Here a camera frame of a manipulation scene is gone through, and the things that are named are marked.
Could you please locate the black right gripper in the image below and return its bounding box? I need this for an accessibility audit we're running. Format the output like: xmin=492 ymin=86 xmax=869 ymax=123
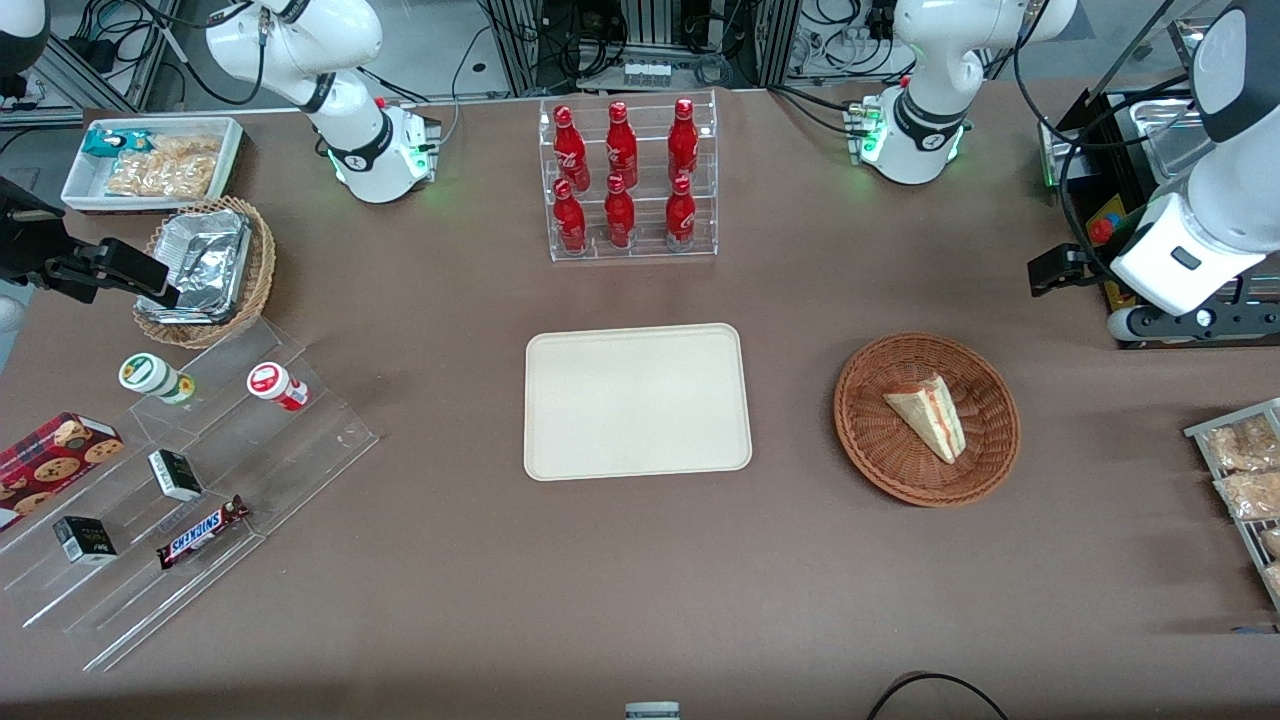
xmin=0 ymin=180 xmax=182 ymax=307

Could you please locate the triangular sandwich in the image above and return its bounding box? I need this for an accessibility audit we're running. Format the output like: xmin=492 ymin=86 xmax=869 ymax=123
xmin=883 ymin=373 xmax=968 ymax=465

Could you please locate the aluminium foil tray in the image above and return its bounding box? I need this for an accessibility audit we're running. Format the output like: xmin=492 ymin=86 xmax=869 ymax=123
xmin=137 ymin=208 xmax=252 ymax=324

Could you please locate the light tan wicker basket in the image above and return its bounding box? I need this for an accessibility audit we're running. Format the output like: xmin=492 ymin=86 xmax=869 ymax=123
xmin=133 ymin=196 xmax=277 ymax=349

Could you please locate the brown round wicker basket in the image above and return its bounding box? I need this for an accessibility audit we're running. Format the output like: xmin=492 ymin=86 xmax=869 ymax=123
xmin=834 ymin=332 xmax=1022 ymax=508

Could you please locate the beige rectangular serving tray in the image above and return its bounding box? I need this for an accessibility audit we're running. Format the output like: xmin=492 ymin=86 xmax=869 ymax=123
xmin=524 ymin=323 xmax=753 ymax=482

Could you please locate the white rectangular bin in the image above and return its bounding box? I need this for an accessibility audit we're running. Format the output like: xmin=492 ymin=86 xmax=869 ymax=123
xmin=62 ymin=117 xmax=245 ymax=215

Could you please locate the clear bag of crackers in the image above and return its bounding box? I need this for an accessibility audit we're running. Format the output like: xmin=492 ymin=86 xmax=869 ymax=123
xmin=140 ymin=134 xmax=223 ymax=167
xmin=104 ymin=152 xmax=217 ymax=200

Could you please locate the green lidded sunflower cup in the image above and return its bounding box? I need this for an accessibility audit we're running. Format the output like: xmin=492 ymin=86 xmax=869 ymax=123
xmin=119 ymin=353 xmax=197 ymax=406

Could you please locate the black food warmer case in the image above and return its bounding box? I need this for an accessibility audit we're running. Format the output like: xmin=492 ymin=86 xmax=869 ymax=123
xmin=1035 ymin=85 xmax=1280 ymax=351

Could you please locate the teal snack packet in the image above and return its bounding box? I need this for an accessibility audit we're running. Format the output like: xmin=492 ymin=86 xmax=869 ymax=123
xmin=82 ymin=128 xmax=153 ymax=161

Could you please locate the stainless steel pan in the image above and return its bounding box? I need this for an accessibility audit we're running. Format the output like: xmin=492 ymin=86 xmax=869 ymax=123
xmin=1140 ymin=98 xmax=1216 ymax=186

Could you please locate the red lidded cup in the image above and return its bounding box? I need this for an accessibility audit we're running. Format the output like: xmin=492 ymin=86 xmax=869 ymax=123
xmin=247 ymin=362 xmax=311 ymax=412

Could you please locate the red tartan cookie box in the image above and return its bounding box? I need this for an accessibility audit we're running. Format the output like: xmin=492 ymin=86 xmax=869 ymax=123
xmin=0 ymin=412 xmax=125 ymax=532

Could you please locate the small black carton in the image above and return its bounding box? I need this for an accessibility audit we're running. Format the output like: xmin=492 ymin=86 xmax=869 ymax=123
xmin=148 ymin=449 xmax=205 ymax=503
xmin=53 ymin=516 xmax=119 ymax=567

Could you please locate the clear acrylic stepped shelf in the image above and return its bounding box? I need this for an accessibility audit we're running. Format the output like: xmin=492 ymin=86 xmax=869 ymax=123
xmin=0 ymin=318 xmax=379 ymax=673

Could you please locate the Snickers chocolate bar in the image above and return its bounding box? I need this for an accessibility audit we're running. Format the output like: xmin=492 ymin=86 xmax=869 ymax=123
xmin=157 ymin=495 xmax=251 ymax=570

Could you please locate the red cola bottle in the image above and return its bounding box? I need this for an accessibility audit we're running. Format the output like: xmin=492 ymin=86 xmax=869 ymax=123
xmin=665 ymin=175 xmax=697 ymax=251
xmin=668 ymin=98 xmax=699 ymax=185
xmin=553 ymin=105 xmax=591 ymax=193
xmin=604 ymin=173 xmax=636 ymax=249
xmin=606 ymin=101 xmax=639 ymax=189
xmin=553 ymin=178 xmax=589 ymax=254

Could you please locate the clear acrylic bottle rack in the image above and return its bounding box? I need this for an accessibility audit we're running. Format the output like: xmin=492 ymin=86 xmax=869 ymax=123
xmin=539 ymin=90 xmax=719 ymax=263

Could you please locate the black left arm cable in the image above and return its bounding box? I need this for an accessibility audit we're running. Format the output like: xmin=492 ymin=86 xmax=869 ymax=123
xmin=1013 ymin=0 xmax=1211 ymax=291

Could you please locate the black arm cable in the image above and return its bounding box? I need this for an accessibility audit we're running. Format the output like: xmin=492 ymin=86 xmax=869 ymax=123
xmin=1013 ymin=0 xmax=1211 ymax=291
xmin=165 ymin=0 xmax=269 ymax=107

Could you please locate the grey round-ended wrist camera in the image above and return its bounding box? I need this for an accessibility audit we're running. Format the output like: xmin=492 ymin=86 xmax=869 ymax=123
xmin=1107 ymin=303 xmax=1280 ymax=348

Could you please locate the grey wire rack tray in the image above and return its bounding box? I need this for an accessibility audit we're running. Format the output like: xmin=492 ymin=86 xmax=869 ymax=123
xmin=1184 ymin=398 xmax=1280 ymax=613

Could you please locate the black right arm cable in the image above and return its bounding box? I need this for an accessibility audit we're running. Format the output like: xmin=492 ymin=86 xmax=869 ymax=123
xmin=165 ymin=0 xmax=269 ymax=107

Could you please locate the black looped cable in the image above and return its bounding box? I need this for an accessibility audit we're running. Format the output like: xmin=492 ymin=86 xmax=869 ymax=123
xmin=866 ymin=672 xmax=1011 ymax=720

